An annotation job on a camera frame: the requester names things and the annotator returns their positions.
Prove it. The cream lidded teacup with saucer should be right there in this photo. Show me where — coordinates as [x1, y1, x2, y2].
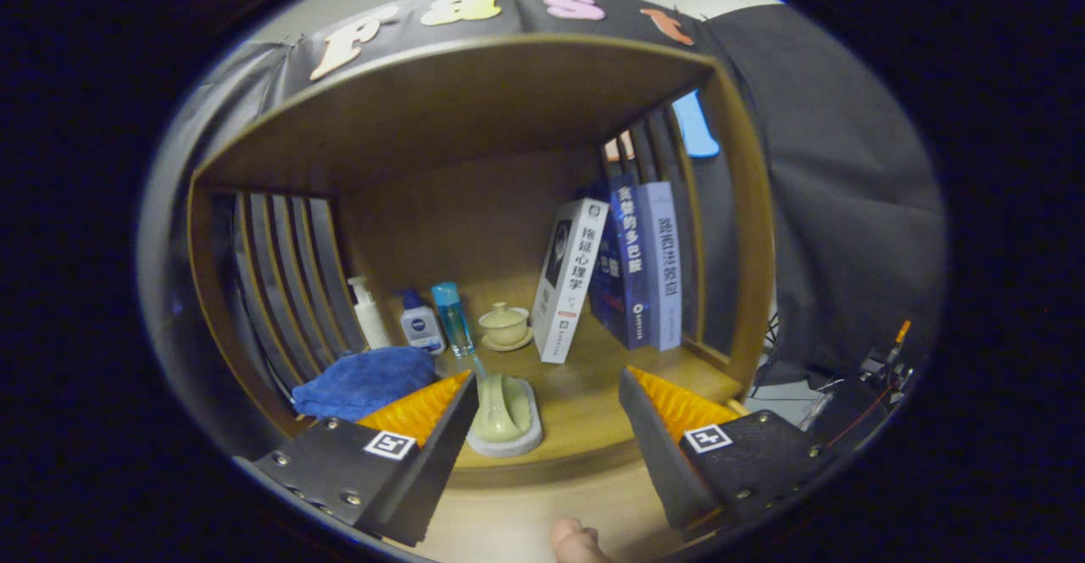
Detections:
[477, 302, 535, 352]

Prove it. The white lotion bottle blue cap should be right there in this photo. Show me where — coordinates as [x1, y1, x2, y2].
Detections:
[398, 289, 447, 355]

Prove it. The green scrub brush white pad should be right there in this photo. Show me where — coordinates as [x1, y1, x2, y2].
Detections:
[465, 372, 544, 459]

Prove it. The dark navy book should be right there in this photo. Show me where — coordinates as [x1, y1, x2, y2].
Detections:
[587, 181, 632, 348]

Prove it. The red cable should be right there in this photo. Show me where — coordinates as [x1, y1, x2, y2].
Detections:
[826, 383, 893, 449]

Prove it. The clear blue bottle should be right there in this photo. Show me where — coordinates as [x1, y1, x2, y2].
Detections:
[431, 281, 477, 359]

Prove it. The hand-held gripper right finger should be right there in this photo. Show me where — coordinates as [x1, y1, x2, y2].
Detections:
[617, 365, 840, 543]

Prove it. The black and orange device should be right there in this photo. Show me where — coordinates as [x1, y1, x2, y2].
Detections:
[856, 320, 916, 386]

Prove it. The white book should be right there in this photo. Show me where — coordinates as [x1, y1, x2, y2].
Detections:
[531, 198, 610, 365]

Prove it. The white pump bottle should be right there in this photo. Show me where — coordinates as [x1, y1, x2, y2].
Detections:
[348, 276, 392, 350]

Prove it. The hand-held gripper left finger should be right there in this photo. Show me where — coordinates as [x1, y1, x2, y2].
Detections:
[233, 370, 480, 547]

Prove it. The wooden cabinet with shelf hutch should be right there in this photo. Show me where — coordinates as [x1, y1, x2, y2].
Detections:
[186, 33, 776, 496]

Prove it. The lavender book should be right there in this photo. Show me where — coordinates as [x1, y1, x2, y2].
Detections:
[637, 180, 683, 352]

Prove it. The folded blue towel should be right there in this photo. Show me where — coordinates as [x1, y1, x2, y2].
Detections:
[291, 345, 439, 422]

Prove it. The wooden countertop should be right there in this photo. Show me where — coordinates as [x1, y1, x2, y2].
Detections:
[288, 279, 747, 488]

